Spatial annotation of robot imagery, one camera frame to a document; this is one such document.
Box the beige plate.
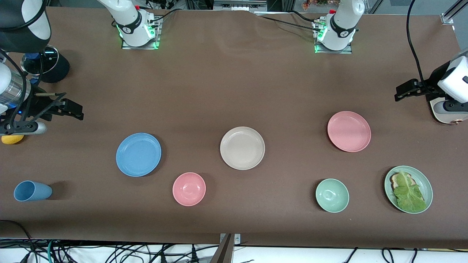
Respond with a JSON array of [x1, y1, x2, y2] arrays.
[[220, 126, 265, 171]]

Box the pink bowl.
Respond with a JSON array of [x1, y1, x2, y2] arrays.
[[172, 172, 206, 206]]

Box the metal table bracket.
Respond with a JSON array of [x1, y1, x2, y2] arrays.
[[219, 233, 241, 245]]

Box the blue cup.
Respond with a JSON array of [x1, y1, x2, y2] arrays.
[[14, 180, 53, 202]]

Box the green bowl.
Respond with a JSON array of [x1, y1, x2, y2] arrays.
[[316, 178, 350, 213]]

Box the beige toaster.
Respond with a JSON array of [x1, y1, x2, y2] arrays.
[[430, 97, 468, 125]]

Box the blue plate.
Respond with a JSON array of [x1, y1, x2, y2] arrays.
[[116, 133, 162, 177]]

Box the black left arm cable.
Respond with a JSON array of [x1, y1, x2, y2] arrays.
[[406, 0, 431, 92]]

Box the yellow lemon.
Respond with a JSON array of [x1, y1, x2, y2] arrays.
[[1, 134, 24, 145]]

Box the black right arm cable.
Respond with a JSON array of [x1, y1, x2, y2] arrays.
[[0, 50, 45, 128]]

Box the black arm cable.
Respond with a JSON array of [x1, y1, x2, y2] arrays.
[[0, 50, 45, 128], [406, 0, 431, 92]]

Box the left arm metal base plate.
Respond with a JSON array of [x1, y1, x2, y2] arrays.
[[314, 18, 353, 54]]

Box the green lettuce leaf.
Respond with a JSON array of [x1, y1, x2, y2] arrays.
[[393, 171, 426, 212]]

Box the pink plate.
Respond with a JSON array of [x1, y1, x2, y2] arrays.
[[327, 111, 371, 152]]

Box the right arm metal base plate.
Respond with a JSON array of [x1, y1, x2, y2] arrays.
[[121, 16, 161, 50]]

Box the grey power strip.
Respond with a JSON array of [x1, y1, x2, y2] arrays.
[[214, 0, 267, 11]]

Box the aluminium frame profile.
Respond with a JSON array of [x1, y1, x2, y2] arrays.
[[441, 0, 468, 25]]

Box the black pot with glass lid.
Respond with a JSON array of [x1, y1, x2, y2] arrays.
[[21, 45, 70, 83]]

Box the black base cable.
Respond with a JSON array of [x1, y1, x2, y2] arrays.
[[148, 7, 180, 23], [254, 11, 323, 32]]

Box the green plate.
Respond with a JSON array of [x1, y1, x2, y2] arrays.
[[384, 165, 433, 214]]

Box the toasted bread slice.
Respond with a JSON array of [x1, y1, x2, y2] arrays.
[[390, 173, 415, 190]]

